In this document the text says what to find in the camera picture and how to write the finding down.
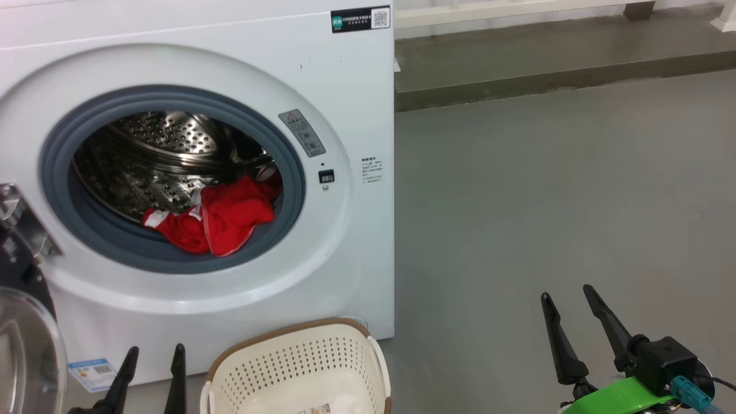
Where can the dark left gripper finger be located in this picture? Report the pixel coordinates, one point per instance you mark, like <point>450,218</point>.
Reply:
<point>176,382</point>
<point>122,385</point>

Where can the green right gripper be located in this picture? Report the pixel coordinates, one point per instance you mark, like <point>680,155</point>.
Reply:
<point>615,399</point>

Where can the black washer door with glass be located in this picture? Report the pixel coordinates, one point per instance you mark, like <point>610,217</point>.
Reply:
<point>23,345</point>

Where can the red garment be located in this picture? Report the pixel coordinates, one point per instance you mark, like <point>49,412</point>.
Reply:
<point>230,218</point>

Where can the cream perforated basket brown rim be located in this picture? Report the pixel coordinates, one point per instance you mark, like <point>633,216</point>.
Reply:
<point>276,362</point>

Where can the metal door hinge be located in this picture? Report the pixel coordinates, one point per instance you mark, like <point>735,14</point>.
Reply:
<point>26,224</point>

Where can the white front-load washing machine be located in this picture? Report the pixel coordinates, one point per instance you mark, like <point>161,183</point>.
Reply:
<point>345,259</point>

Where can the perforated steel washer drum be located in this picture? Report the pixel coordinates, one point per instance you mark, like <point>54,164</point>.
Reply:
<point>161,138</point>

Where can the black door latch socket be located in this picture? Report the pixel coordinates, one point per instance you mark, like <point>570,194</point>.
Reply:
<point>326,176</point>

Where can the blue energy label sticker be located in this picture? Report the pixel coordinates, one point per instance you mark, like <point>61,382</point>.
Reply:
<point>92,371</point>

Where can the small printed text sticker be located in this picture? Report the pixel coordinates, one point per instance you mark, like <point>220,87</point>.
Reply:
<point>372,171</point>

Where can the grey warning sticker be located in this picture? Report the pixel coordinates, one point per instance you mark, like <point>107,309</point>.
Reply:
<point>303,133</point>

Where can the grey concrete step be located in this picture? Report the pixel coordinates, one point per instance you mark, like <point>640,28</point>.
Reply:
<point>546,63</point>

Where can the black QR code sticker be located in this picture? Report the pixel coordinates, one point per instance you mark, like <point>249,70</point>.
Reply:
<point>359,19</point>

